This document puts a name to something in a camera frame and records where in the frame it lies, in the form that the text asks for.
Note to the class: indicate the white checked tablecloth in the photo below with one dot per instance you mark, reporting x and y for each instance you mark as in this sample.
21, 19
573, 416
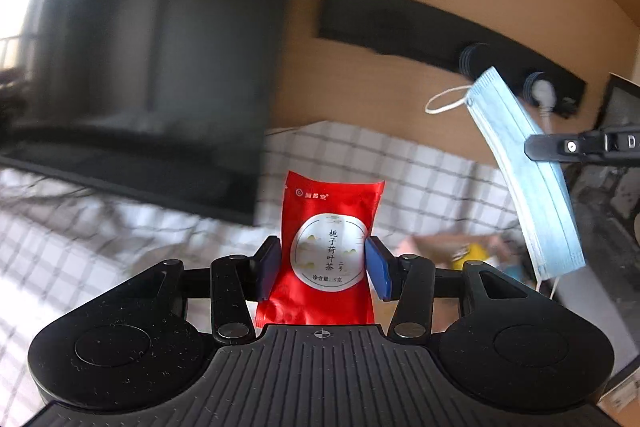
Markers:
430, 187

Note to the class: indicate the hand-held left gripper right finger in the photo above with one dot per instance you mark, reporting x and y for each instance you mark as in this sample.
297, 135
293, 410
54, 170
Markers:
379, 269

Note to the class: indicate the black wall power strip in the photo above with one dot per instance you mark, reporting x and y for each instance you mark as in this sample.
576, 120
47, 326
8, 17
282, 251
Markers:
400, 27

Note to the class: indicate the white box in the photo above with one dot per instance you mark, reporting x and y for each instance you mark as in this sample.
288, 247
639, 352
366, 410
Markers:
622, 397

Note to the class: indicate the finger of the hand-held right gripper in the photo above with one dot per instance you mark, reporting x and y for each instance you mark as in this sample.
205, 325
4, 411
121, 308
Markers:
585, 148

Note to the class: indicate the black framed panel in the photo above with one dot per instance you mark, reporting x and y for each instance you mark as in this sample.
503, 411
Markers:
622, 102

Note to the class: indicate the blue face mask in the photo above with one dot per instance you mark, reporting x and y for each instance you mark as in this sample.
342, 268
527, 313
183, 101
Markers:
505, 122

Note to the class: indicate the black television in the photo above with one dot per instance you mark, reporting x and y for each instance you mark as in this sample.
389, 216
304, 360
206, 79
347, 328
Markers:
150, 57

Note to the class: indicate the yellow object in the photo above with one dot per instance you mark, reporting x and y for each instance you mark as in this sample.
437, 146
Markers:
472, 254

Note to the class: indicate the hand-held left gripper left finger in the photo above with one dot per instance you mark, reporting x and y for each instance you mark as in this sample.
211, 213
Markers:
267, 269

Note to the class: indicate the red tea packet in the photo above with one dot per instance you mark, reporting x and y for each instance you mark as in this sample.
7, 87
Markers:
305, 207

